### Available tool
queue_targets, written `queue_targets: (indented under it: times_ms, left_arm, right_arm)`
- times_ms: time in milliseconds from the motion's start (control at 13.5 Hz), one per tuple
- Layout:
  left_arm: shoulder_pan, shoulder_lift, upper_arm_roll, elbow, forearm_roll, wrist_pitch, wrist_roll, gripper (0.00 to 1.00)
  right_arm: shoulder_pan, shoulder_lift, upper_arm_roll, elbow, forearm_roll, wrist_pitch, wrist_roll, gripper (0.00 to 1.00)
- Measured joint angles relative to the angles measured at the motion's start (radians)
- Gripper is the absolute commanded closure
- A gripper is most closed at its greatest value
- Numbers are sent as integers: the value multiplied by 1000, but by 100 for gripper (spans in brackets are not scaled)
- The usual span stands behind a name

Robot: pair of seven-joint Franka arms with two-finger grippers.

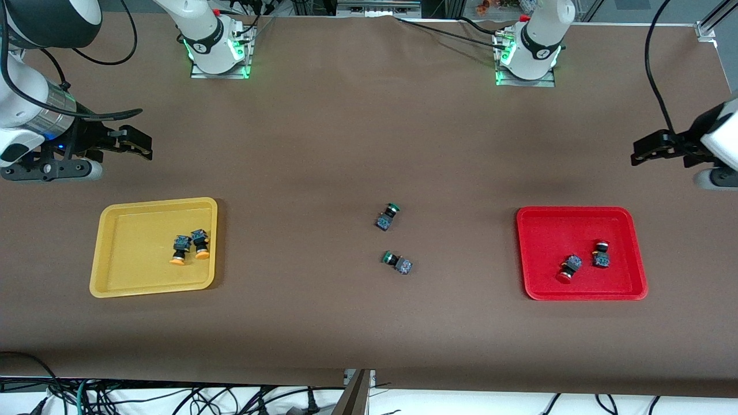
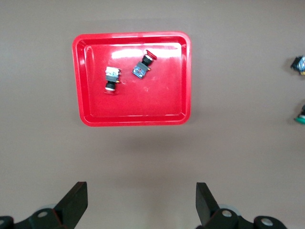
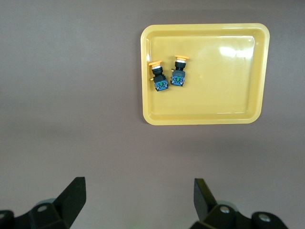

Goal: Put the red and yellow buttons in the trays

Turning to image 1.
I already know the red plastic tray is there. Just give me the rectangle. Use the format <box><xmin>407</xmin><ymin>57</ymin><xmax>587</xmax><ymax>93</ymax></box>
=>
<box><xmin>516</xmin><ymin>206</ymin><xmax>649</xmax><ymax>301</ymax></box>

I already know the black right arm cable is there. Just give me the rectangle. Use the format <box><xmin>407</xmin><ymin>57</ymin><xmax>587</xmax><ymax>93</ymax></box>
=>
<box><xmin>0</xmin><ymin>0</ymin><xmax>144</xmax><ymax>119</ymax></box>

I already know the teal floor cable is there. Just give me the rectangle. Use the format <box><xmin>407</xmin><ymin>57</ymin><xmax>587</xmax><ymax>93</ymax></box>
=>
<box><xmin>74</xmin><ymin>378</ymin><xmax>97</xmax><ymax>415</ymax></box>

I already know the yellow plastic tray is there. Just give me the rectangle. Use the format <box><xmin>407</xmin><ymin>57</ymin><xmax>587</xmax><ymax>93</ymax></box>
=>
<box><xmin>89</xmin><ymin>197</ymin><xmax>219</xmax><ymax>299</ymax></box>

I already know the aluminium corner profile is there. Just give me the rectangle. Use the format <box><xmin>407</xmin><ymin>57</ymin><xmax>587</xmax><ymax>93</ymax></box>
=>
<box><xmin>695</xmin><ymin>0</ymin><xmax>738</xmax><ymax>41</ymax></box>

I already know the brown table cover sheet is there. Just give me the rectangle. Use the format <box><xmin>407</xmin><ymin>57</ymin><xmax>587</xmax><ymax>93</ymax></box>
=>
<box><xmin>0</xmin><ymin>9</ymin><xmax>738</xmax><ymax>398</ymax></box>

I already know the green push button switch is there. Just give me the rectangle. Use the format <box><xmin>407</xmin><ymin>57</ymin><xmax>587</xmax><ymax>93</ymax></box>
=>
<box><xmin>375</xmin><ymin>203</ymin><xmax>402</xmax><ymax>232</ymax></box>
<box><xmin>381</xmin><ymin>251</ymin><xmax>413</xmax><ymax>276</ymax></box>

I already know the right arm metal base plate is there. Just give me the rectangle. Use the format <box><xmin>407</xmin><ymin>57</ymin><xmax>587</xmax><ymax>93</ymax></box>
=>
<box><xmin>189</xmin><ymin>23</ymin><xmax>258</xmax><ymax>80</ymax></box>

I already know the yellow push button switch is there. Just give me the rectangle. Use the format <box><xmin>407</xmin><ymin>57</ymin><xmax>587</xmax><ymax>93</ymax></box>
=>
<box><xmin>169</xmin><ymin>234</ymin><xmax>193</xmax><ymax>266</ymax></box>
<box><xmin>191</xmin><ymin>229</ymin><xmax>212</xmax><ymax>261</ymax></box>

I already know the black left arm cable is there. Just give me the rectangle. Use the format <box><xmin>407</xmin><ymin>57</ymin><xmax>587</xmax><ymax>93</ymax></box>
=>
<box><xmin>645</xmin><ymin>0</ymin><xmax>676</xmax><ymax>134</ymax></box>

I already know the grey network switch box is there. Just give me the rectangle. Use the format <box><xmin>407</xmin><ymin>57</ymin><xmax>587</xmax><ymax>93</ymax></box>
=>
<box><xmin>337</xmin><ymin>0</ymin><xmax>423</xmax><ymax>18</ymax></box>

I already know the aluminium frame post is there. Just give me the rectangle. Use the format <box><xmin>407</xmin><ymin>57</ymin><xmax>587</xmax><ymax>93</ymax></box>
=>
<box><xmin>330</xmin><ymin>369</ymin><xmax>376</xmax><ymax>415</ymax></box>

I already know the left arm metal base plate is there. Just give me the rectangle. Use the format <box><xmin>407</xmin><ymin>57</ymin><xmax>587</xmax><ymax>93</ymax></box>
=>
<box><xmin>492</xmin><ymin>30</ymin><xmax>558</xmax><ymax>88</ymax></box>

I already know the short black table cable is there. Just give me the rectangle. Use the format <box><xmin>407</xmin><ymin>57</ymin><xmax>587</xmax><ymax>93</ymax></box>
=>
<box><xmin>458</xmin><ymin>16</ymin><xmax>508</xmax><ymax>39</ymax></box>

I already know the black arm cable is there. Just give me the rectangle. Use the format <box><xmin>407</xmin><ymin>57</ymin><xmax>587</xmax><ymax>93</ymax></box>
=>
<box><xmin>0</xmin><ymin>0</ymin><xmax>144</xmax><ymax>119</ymax></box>
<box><xmin>645</xmin><ymin>0</ymin><xmax>676</xmax><ymax>134</ymax></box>

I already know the black looped floor cable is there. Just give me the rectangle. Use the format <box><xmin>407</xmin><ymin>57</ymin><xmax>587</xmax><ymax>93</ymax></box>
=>
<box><xmin>0</xmin><ymin>350</ymin><xmax>61</xmax><ymax>404</ymax></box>

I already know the red push button switch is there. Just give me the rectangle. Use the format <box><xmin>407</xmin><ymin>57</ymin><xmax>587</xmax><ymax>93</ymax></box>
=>
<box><xmin>592</xmin><ymin>239</ymin><xmax>612</xmax><ymax>270</ymax></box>
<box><xmin>556</xmin><ymin>254</ymin><xmax>583</xmax><ymax>284</ymax></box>

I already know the long black table cable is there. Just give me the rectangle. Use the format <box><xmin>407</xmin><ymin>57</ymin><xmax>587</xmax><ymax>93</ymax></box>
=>
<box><xmin>395</xmin><ymin>16</ymin><xmax>508</xmax><ymax>51</ymax></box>

